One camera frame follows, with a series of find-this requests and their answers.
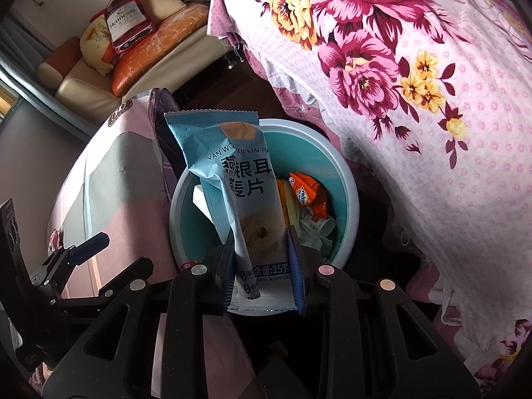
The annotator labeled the beige sofa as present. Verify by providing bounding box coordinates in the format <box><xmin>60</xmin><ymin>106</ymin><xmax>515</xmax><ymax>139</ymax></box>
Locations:
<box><xmin>37</xmin><ymin>0</ymin><xmax>239</xmax><ymax>111</ymax></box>

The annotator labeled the dark purple cloth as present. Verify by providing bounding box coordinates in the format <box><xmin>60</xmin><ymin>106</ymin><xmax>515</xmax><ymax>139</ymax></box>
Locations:
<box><xmin>150</xmin><ymin>88</ymin><xmax>196</xmax><ymax>204</ymax></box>

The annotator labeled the yellow plush toy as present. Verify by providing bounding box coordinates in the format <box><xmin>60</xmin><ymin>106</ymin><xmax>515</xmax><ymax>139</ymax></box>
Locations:
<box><xmin>80</xmin><ymin>19</ymin><xmax>117</xmax><ymax>76</ymax></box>

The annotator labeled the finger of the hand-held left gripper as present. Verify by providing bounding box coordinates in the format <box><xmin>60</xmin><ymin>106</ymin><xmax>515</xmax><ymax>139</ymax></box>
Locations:
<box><xmin>68</xmin><ymin>233</ymin><xmax>111</xmax><ymax>264</ymax></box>
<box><xmin>54</xmin><ymin>256</ymin><xmax>155</xmax><ymax>312</ymax></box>

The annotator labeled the grey curtain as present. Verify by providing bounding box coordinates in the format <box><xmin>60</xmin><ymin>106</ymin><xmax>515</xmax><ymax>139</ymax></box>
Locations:
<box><xmin>0</xmin><ymin>21</ymin><xmax>98</xmax><ymax>138</ymax></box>

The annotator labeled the yellow wrapper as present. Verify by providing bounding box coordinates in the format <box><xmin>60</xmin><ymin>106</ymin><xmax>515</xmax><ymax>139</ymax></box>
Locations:
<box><xmin>276</xmin><ymin>179</ymin><xmax>301</xmax><ymax>227</ymax></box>

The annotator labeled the teal plastic bin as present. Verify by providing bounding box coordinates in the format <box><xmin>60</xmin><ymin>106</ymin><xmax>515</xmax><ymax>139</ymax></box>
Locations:
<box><xmin>168</xmin><ymin>118</ymin><xmax>360</xmax><ymax>275</ymax></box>

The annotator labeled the pink floral bedsheet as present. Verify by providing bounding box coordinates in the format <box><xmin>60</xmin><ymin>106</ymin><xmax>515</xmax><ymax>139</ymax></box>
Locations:
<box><xmin>206</xmin><ymin>0</ymin><xmax>532</xmax><ymax>383</ymax></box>

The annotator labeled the bottle-shaped pillow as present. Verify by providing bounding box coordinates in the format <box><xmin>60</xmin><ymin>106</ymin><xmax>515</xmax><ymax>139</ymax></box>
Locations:
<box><xmin>97</xmin><ymin>0</ymin><xmax>156</xmax><ymax>55</ymax></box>

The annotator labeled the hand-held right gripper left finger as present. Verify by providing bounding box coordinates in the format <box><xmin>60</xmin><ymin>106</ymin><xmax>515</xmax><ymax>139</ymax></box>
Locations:
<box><xmin>42</xmin><ymin>239</ymin><xmax>237</xmax><ymax>399</ymax></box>

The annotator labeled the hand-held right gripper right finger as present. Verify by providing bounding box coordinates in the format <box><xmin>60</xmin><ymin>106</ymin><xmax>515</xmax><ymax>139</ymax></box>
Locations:
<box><xmin>285</xmin><ymin>225</ymin><xmax>476</xmax><ymax>399</ymax></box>

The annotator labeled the light blue snack packet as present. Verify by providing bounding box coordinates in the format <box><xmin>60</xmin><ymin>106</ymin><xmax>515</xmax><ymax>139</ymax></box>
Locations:
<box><xmin>163</xmin><ymin>108</ymin><xmax>300</xmax><ymax>316</ymax></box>

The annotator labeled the pink grey patchwork blanket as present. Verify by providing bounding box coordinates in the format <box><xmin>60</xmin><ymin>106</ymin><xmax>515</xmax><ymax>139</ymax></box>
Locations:
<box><xmin>31</xmin><ymin>89</ymin><xmax>292</xmax><ymax>399</ymax></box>

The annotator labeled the orange snack wrapper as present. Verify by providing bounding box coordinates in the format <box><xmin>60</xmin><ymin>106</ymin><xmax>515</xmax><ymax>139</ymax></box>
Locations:
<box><xmin>289</xmin><ymin>172</ymin><xmax>333</xmax><ymax>222</ymax></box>

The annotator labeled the beige pillow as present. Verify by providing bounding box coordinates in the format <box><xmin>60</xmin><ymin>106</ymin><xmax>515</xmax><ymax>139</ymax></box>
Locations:
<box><xmin>141</xmin><ymin>0</ymin><xmax>186</xmax><ymax>19</ymax></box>

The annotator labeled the long orange cushion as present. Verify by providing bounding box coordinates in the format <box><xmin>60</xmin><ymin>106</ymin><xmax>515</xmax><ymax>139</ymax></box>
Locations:
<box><xmin>111</xmin><ymin>4</ymin><xmax>208</xmax><ymax>96</ymax></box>

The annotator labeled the orange sofa armrest cushion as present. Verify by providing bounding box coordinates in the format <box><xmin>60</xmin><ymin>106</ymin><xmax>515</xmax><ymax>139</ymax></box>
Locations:
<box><xmin>37</xmin><ymin>37</ymin><xmax>81</xmax><ymax>86</ymax></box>

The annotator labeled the white crumpled wrapper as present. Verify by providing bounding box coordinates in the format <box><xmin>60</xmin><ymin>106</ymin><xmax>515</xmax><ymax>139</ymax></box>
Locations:
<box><xmin>297</xmin><ymin>212</ymin><xmax>336</xmax><ymax>256</ymax></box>

